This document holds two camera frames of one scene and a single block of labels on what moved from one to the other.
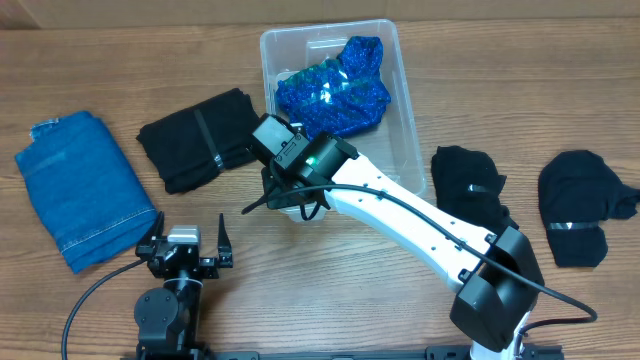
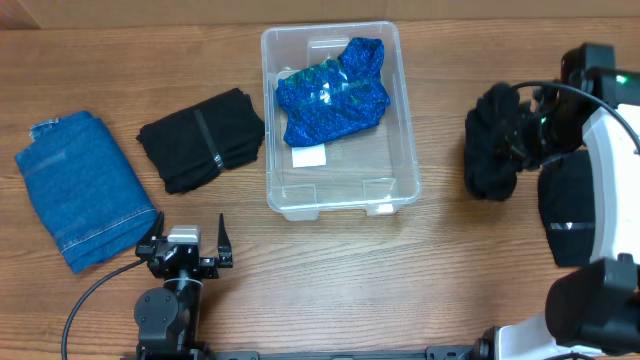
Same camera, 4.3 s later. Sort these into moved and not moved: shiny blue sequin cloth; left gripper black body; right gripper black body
Moved: right gripper black body
Not moved: shiny blue sequin cloth; left gripper black body
